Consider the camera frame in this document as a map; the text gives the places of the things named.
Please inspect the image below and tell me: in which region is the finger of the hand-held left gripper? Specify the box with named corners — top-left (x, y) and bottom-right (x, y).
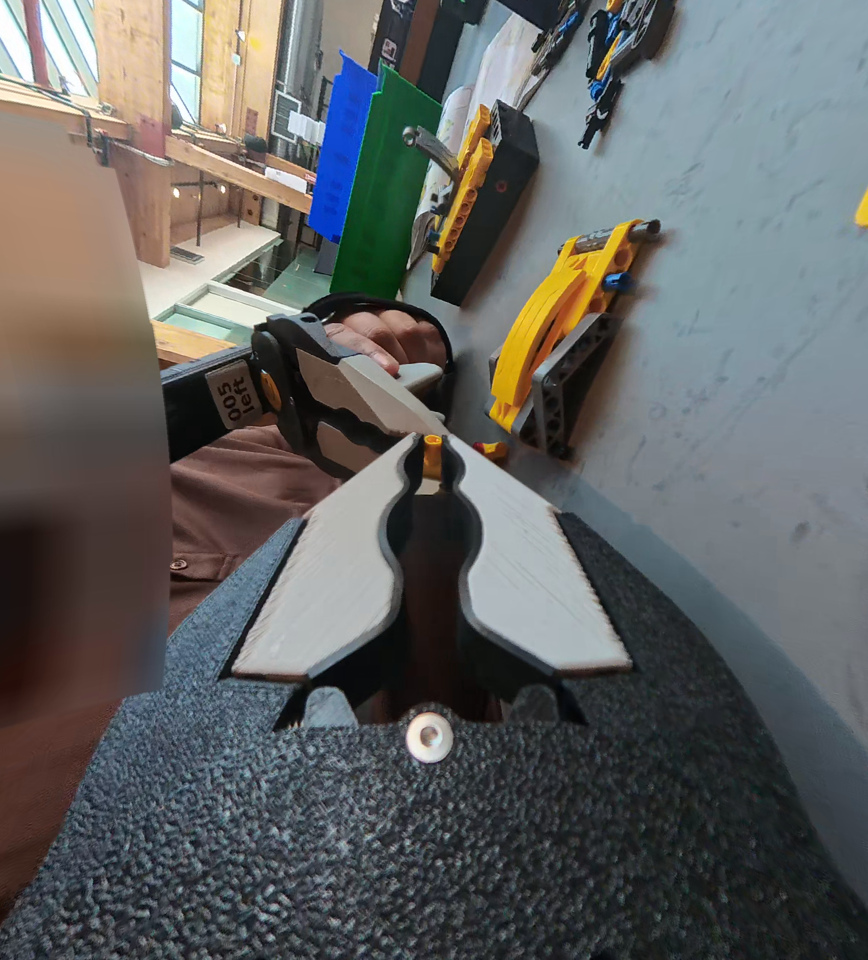
top-left (311, 414), bottom-right (405, 481)
top-left (334, 354), bottom-right (453, 442)

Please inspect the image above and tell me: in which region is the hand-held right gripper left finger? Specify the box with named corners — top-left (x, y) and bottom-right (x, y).
top-left (232, 435), bottom-right (425, 687)

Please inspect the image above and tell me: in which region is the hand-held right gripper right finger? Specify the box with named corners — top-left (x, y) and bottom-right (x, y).
top-left (443, 435), bottom-right (635, 679)

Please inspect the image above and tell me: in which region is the yellow and grey brick assembly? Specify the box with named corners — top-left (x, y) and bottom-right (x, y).
top-left (487, 218), bottom-right (663, 460)

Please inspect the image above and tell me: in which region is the green board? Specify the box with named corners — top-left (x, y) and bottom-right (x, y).
top-left (329, 63), bottom-right (444, 301)

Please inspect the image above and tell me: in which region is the black and yellow brick block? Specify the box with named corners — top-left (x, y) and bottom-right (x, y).
top-left (412, 102), bottom-right (542, 309)

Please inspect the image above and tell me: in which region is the blue board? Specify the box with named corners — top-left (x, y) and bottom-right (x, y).
top-left (307, 50), bottom-right (384, 246)

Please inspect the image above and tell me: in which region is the instruction booklet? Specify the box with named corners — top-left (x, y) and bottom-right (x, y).
top-left (431, 12), bottom-right (543, 196)

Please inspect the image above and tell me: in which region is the pile of blue grey connectors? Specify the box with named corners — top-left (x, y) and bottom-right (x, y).
top-left (532, 0), bottom-right (678, 151)

